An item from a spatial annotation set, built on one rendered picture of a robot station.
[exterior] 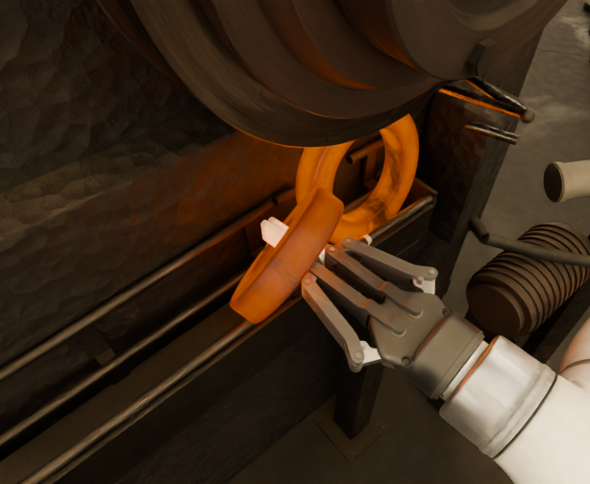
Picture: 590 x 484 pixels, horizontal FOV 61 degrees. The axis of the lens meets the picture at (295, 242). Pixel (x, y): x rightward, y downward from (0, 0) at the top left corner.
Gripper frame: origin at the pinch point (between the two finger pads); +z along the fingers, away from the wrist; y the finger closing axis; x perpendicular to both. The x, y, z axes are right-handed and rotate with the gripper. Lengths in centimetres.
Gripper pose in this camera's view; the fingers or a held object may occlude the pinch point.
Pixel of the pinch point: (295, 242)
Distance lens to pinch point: 52.4
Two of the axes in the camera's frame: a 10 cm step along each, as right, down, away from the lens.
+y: 6.8, -6.1, 4.0
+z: -7.3, -5.6, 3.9
